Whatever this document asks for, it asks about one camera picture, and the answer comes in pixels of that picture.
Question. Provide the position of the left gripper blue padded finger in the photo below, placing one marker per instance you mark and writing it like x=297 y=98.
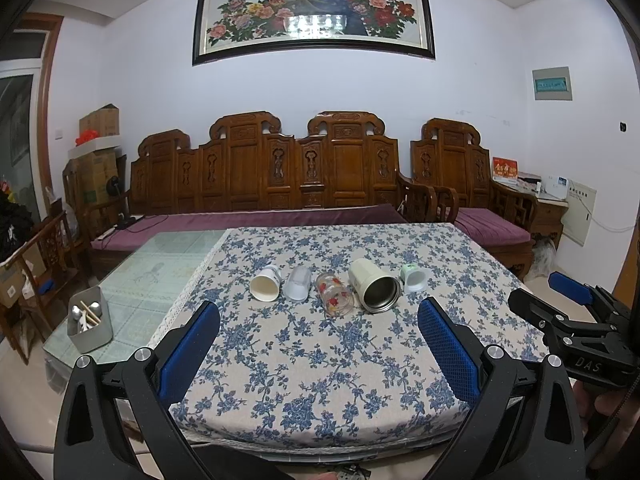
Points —
x=522 y=421
x=90 y=442

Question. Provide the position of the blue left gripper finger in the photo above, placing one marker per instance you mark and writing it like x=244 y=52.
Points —
x=569 y=288

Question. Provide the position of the translucent plastic cup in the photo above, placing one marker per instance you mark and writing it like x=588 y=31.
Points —
x=297 y=285

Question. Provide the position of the small white green cup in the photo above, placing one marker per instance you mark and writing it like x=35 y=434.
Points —
x=413 y=277

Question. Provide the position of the cream steel thermos cup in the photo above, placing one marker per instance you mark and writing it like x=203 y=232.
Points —
x=377 y=290

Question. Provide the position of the white paper cup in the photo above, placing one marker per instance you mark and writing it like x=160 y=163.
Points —
x=266 y=284

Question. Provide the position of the glass cup red flowers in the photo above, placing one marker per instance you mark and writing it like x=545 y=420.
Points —
x=337 y=299

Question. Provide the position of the person's right hand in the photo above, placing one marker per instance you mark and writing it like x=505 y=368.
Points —
x=588 y=405

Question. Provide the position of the wooden side table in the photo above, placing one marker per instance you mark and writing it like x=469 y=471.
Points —
x=541 y=217

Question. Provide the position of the grey utensil holder box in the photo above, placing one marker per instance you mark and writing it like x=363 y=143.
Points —
x=84 y=335

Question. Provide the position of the white device on table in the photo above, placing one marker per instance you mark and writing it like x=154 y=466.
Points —
x=555 y=186

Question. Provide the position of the wooden chopstick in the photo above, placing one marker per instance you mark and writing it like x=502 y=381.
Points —
x=90 y=315

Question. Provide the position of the purple armchair cushion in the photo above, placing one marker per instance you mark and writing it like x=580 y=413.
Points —
x=488 y=229

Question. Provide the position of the red gift box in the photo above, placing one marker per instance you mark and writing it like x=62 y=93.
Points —
x=504 y=168

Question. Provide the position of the wooden chair at left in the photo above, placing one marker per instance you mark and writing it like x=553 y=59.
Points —
x=48 y=266

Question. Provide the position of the carved wooden armchair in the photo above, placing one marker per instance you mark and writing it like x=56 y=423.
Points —
x=450 y=159

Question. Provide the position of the blue floral tablecloth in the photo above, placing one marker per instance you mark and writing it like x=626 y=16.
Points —
x=284 y=375

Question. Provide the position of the black desk fan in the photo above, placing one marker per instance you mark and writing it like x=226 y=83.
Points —
x=116 y=191

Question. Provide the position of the large cardboard box stack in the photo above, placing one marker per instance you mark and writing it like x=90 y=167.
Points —
x=85 y=178

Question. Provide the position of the carved wooden sofa bench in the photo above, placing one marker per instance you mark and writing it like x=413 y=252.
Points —
x=346 y=171

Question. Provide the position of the red plastic object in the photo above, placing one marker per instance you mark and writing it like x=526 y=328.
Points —
x=86 y=136

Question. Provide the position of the cardboard box on top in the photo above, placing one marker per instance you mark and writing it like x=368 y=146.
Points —
x=104 y=121

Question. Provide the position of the framed peacock flower painting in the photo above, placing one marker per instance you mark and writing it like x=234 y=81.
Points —
x=228 y=28

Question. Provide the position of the white wall cabinet panel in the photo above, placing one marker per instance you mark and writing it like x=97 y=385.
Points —
x=577 y=220

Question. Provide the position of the wall electrical panel box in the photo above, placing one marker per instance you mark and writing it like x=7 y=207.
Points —
x=552 y=84

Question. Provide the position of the wooden door frame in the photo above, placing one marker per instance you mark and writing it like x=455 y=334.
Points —
x=51 y=25

